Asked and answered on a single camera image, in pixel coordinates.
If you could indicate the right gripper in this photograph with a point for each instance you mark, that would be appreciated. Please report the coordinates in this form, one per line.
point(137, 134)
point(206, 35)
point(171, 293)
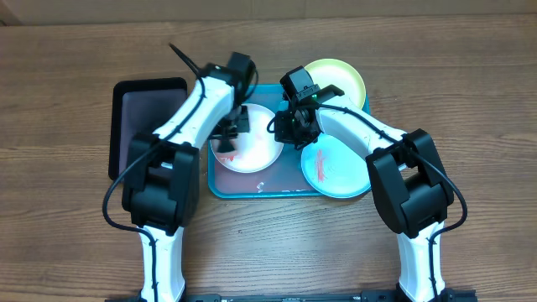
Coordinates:
point(289, 137)

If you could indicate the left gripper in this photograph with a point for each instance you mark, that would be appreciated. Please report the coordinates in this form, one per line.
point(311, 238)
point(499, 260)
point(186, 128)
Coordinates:
point(244, 127)

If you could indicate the green and pink sponge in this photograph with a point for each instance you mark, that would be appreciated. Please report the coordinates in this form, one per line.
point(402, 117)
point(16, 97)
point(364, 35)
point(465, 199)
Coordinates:
point(225, 150)

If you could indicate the white plate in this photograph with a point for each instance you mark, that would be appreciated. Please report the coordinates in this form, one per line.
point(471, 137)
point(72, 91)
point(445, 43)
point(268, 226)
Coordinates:
point(255, 150)

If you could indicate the light blue plate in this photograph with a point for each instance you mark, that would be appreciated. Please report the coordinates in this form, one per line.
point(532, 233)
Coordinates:
point(333, 169)

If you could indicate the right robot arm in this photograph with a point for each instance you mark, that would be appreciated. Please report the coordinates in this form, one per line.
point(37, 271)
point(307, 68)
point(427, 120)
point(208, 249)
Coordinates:
point(410, 190)

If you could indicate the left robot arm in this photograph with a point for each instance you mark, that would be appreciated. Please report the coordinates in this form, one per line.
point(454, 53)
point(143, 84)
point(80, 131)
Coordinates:
point(161, 181)

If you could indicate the teal serving tray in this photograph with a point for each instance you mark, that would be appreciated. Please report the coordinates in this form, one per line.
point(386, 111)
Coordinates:
point(283, 178)

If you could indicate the black rectangular tray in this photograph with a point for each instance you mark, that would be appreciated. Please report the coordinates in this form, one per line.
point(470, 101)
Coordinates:
point(140, 106)

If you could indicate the green plate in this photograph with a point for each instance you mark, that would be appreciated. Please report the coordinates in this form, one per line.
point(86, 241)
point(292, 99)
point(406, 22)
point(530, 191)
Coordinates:
point(325, 72)

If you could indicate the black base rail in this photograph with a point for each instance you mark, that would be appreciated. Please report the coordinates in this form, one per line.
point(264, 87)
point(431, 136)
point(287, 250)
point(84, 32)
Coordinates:
point(377, 295)

